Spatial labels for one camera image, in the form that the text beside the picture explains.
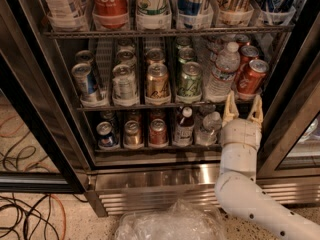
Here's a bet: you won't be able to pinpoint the clear water bottle middle shelf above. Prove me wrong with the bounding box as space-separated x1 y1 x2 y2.
205 42 240 102

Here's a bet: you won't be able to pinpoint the gold soda can front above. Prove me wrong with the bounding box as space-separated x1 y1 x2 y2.
146 63 169 99

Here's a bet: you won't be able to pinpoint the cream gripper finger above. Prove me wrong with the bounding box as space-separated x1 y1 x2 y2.
247 95 263 127
222 91 239 126

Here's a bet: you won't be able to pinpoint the green soda can front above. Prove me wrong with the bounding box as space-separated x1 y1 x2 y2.
177 62 202 97

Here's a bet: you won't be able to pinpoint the blue pepsi can bottom shelf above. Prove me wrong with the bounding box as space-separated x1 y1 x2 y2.
96 121 118 149

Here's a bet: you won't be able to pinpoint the gold can bottom shelf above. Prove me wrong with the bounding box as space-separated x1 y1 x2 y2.
124 120 142 146

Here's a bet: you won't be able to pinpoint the stainless steel fridge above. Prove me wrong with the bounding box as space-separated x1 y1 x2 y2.
0 0 320 216

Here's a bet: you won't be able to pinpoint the blue large bottle top shelf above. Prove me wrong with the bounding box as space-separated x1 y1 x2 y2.
177 0 210 29

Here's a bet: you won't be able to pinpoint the blue silver can front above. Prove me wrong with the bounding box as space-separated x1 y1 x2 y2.
71 63 102 102

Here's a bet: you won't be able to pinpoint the black and orange cables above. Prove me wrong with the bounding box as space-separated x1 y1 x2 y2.
0 193 88 240

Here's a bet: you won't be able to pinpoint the dark juice bottle white cap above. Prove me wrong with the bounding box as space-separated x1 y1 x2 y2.
174 107 194 146

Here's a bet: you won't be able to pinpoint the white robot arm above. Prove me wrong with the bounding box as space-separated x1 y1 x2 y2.
215 92 320 240

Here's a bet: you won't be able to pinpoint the large coca-cola bottle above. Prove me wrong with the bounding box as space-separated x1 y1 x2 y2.
94 0 128 29

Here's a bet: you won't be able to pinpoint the white silver can front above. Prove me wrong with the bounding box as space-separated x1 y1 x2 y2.
112 64 137 100

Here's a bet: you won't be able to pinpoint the red coke can front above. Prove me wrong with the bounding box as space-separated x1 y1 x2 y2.
236 59 269 94

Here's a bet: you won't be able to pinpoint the clear plastic bag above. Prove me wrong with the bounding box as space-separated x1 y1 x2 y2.
114 199 227 240

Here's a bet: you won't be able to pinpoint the white green large bottle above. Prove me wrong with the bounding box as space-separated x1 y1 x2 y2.
136 0 167 29

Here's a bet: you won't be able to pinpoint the small water bottle bottom shelf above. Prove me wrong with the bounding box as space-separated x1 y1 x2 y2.
196 112 222 146

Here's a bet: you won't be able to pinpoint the red can bottom shelf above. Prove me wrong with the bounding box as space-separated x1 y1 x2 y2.
149 119 167 146

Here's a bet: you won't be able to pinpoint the red coke can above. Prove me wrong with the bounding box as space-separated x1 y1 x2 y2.
234 45 259 83
235 34 251 47
236 59 269 94

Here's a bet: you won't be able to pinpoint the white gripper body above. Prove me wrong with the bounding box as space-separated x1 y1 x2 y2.
220 119 262 150

